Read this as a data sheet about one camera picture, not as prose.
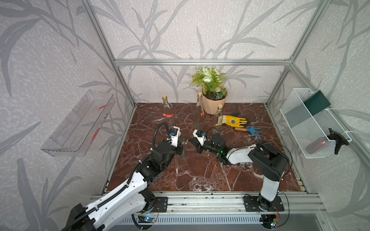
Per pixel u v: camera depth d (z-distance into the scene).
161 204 0.73
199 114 0.91
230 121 1.08
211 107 1.05
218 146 0.68
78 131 0.68
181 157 0.91
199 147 0.76
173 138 0.62
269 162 0.49
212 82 0.96
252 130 1.05
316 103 0.73
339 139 0.55
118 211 0.53
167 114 0.89
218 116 1.07
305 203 0.76
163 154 0.53
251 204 0.73
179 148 0.65
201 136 0.73
